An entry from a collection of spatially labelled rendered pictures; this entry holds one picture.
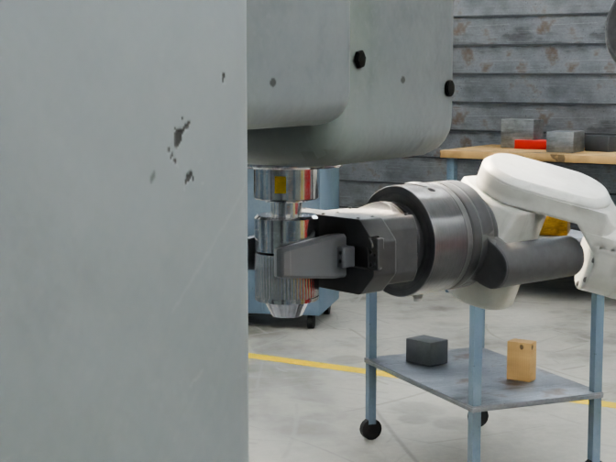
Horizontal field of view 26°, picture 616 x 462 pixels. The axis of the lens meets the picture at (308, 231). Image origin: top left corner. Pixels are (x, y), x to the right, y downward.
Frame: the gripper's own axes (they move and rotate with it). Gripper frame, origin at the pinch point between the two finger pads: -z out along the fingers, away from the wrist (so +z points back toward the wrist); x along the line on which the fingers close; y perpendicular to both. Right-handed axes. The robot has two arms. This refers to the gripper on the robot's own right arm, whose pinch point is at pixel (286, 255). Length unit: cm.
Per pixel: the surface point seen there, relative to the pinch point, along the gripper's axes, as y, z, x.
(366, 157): -7.7, -0.8, 9.6
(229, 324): -3.9, -30.3, 34.3
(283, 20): -16.3, -13.9, 17.4
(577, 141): 34, 568, -432
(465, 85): 2, 598, -553
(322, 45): -15.0, -10.0, 16.0
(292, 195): -4.6, -1.0, 2.1
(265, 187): -5.2, -2.3, 0.5
